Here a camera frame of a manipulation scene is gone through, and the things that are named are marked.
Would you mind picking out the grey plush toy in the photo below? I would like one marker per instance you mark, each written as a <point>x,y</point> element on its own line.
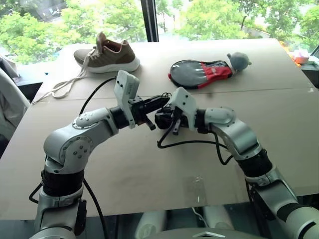
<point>239,62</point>

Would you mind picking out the brown sneaker with white laces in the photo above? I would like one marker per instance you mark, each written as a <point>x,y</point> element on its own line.
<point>112,57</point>

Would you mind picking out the black window frame post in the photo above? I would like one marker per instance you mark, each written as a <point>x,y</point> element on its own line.
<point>149,20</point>

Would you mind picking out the orange pink box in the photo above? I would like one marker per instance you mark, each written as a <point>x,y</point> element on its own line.
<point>301,56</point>

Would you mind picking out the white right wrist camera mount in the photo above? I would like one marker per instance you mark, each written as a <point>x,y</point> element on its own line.
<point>185,102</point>

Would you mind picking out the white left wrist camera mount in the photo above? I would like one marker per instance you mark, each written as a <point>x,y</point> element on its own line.
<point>124,87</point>

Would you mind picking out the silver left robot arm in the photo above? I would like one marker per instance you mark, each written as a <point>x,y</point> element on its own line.
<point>74,139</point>

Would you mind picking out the white rounded cylinder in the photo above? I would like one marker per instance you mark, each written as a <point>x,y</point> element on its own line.
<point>152,222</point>
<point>218,217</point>

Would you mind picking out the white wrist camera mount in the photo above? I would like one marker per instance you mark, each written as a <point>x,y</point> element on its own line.
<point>185,102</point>
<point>124,87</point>

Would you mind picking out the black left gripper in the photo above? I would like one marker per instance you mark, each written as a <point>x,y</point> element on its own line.
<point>139,109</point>

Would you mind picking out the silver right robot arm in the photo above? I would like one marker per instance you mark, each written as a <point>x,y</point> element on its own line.
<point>239,134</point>

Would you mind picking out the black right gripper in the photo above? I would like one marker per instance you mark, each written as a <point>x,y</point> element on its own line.
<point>183,119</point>

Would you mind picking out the grey robot torso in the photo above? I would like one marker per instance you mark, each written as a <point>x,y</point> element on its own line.
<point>204,234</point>

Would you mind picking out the white chair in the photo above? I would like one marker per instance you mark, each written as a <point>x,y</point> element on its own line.
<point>10,99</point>

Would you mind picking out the grey red racket cover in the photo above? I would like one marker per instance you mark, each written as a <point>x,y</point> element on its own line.
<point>192,73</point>

